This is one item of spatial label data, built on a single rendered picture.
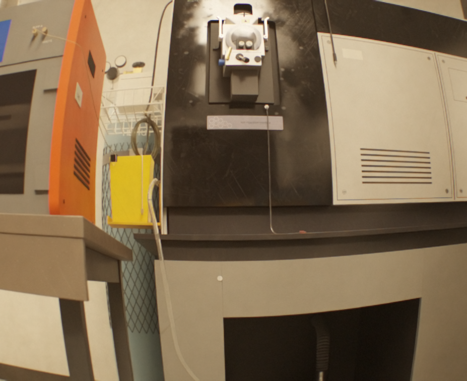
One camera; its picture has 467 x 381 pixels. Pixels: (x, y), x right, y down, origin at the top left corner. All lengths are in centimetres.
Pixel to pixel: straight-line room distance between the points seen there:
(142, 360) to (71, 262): 148
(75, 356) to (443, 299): 102
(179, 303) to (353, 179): 51
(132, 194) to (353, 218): 54
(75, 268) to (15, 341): 201
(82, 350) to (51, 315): 181
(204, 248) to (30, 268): 69
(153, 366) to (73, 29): 158
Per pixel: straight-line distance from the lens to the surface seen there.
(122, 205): 155
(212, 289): 143
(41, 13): 107
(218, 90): 158
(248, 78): 152
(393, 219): 162
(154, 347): 230
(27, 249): 86
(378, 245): 152
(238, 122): 155
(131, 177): 155
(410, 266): 153
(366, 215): 160
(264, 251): 146
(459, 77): 180
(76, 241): 84
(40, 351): 278
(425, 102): 170
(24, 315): 278
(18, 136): 98
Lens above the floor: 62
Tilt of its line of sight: 8 degrees up
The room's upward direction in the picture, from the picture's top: 1 degrees counter-clockwise
